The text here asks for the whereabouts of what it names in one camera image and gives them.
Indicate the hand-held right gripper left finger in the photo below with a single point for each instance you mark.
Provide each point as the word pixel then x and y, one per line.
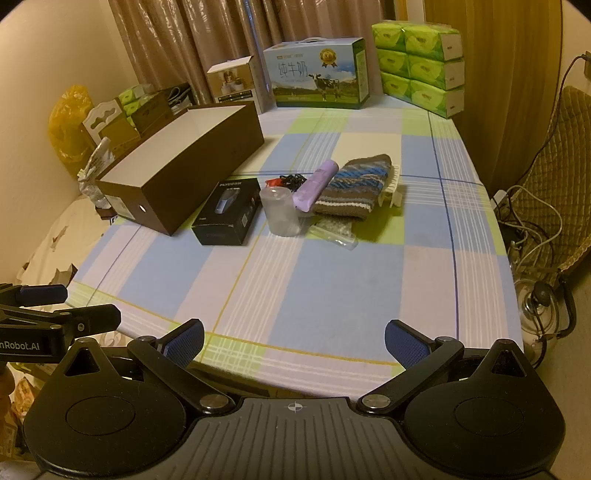
pixel 182 344

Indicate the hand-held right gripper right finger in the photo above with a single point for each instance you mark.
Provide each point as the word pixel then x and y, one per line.
pixel 406 344

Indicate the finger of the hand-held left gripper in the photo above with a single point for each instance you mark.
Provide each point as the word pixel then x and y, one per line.
pixel 92 319
pixel 46 294

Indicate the clear bag of cotton swabs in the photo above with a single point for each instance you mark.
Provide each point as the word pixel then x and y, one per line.
pixel 332 233

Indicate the black shaver box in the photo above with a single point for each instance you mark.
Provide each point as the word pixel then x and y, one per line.
pixel 226 217

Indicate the white hair claw clip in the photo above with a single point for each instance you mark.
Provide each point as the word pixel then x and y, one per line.
pixel 392 191

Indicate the translucent plastic cup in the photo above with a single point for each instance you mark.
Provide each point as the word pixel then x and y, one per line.
pixel 279 212

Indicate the striped knitted cloth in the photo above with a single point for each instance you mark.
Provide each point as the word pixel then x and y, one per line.
pixel 355 184

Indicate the purple bottle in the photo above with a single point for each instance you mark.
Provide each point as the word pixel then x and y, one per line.
pixel 316 187

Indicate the brown cardboard box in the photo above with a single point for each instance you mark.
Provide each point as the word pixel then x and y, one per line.
pixel 198 161

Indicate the red snack packet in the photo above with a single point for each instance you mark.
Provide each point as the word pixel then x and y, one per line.
pixel 273 181

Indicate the colourful packaging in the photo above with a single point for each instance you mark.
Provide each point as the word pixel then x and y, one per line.
pixel 18 401

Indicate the plaid tablecloth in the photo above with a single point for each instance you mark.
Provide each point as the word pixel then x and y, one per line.
pixel 323 300

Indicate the crumpled clear plastic bag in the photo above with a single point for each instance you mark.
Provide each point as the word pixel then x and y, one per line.
pixel 94 170

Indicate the glass kettle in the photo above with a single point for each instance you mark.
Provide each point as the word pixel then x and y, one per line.
pixel 540 309

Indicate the yellow plastic bag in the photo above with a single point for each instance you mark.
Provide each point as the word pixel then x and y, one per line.
pixel 67 134

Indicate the cardboard hanger card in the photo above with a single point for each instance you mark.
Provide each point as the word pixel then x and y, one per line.
pixel 104 122

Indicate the brown shipping carton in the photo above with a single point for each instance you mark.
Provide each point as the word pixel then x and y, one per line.
pixel 150 115

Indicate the green tissue pack bundle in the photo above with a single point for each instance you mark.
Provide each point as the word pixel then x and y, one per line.
pixel 131 99

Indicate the quilted brown chair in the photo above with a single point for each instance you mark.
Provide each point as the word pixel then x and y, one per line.
pixel 554 175

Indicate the white paper bag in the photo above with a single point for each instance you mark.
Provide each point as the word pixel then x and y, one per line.
pixel 180 97

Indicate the white and beige product box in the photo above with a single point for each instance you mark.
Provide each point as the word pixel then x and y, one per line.
pixel 231 81

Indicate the stack of green tissue packs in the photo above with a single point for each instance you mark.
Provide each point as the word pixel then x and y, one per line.
pixel 415 69

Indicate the milk carton with cow print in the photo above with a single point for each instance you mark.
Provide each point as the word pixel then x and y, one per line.
pixel 318 74

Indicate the brown curtain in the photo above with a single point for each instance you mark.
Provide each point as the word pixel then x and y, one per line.
pixel 231 37

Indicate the wall socket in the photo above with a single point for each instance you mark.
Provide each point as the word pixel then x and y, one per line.
pixel 585 67

